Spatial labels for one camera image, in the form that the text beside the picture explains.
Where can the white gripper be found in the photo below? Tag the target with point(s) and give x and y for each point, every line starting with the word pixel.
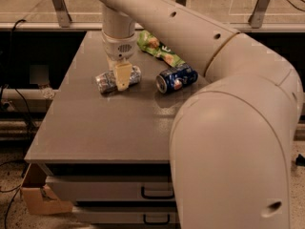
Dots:
pixel 120 49

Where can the silver redbull can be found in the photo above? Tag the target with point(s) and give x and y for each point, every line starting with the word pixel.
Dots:
pixel 106 81

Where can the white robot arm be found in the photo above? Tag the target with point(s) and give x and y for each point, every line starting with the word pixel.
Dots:
pixel 230 144

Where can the blue pepsi can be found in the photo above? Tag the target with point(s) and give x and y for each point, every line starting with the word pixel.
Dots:
pixel 175 78

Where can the green chip bag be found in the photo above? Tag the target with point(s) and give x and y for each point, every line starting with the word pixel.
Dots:
pixel 150 44

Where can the grey drawer cabinet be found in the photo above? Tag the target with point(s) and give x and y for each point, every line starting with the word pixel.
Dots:
pixel 86 133

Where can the upper grey drawer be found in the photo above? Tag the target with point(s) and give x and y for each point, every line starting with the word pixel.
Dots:
pixel 111 188

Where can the grey drawer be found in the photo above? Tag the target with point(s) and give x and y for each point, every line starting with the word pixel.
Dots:
pixel 126 215
pixel 111 188

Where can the lower grey drawer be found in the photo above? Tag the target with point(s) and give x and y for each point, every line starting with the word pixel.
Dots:
pixel 126 215

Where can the cardboard box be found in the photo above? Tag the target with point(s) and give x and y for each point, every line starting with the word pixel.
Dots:
pixel 39 197

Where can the small black floor object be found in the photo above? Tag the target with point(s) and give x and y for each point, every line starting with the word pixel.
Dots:
pixel 300 160

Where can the left metal railing bracket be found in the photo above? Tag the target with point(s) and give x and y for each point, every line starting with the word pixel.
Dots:
pixel 63 17

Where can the right metal railing bracket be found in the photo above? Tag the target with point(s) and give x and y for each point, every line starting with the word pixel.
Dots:
pixel 257 16

